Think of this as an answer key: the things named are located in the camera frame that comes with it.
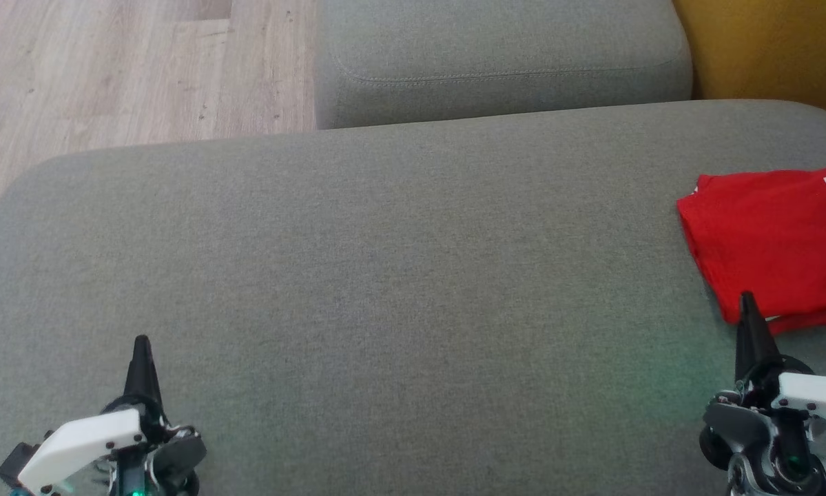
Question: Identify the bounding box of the red white sports jersey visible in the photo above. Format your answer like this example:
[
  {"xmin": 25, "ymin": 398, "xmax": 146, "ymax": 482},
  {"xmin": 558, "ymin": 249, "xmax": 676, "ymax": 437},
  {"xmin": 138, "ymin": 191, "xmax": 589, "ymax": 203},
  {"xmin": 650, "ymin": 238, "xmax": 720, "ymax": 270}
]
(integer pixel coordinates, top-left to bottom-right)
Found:
[{"xmin": 676, "ymin": 164, "xmax": 826, "ymax": 324}]

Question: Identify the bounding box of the medium grey sofa seat cushion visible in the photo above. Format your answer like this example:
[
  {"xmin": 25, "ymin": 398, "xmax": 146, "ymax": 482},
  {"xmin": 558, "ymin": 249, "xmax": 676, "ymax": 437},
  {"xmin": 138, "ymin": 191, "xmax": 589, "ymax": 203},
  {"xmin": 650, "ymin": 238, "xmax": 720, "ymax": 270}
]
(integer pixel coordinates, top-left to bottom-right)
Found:
[{"xmin": 314, "ymin": 0, "xmax": 694, "ymax": 130}]

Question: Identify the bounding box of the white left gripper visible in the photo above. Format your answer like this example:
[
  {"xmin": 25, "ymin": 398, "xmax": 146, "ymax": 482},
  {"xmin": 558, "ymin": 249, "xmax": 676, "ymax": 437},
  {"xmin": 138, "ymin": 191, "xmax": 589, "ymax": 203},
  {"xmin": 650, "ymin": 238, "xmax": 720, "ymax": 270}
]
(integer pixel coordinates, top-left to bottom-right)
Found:
[{"xmin": 17, "ymin": 335, "xmax": 208, "ymax": 496}]

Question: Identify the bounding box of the yellow sofa backrest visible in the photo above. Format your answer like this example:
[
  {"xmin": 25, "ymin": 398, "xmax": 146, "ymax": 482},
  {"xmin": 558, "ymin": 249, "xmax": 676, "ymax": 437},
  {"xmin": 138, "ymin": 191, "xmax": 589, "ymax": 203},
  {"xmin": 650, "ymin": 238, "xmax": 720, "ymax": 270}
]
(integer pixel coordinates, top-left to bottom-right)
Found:
[{"xmin": 672, "ymin": 0, "xmax": 826, "ymax": 126}]

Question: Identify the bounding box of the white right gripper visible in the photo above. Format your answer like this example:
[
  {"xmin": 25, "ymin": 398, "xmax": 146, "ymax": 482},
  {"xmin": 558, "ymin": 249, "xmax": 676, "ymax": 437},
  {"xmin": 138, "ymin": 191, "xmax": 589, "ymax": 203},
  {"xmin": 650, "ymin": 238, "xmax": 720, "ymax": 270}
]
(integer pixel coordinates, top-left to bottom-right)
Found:
[{"xmin": 728, "ymin": 291, "xmax": 826, "ymax": 496}]

